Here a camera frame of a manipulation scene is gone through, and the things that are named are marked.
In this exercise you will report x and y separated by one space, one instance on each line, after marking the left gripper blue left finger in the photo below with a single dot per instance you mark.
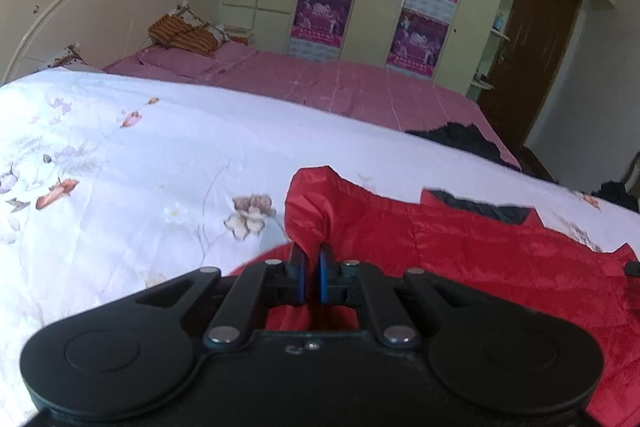
249 296

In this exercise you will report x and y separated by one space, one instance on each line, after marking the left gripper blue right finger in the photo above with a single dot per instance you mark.
364 288

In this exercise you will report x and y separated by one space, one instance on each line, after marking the red quilted jacket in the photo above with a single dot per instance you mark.
507 252

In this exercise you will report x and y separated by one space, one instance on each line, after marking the dark wooden chair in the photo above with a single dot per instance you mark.
631 180

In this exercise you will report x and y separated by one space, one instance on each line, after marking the black garment on bed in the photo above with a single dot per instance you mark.
466 138

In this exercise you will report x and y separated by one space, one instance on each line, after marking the white floral bed quilt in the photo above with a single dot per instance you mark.
113 184

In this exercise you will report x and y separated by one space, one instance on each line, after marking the pink checked bed sheet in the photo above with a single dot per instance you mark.
371 94

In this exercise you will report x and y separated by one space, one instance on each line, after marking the lower right purple poster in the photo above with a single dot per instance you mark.
416 44

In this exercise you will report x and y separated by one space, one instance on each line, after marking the dark brown wooden door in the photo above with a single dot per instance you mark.
526 65

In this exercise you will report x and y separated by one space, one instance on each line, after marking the lower left purple poster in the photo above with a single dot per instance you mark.
318 29

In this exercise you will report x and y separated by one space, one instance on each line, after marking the orange striped pillow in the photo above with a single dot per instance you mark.
172 32

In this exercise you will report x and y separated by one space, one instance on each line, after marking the floral pillow by headboard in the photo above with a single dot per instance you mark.
69 58

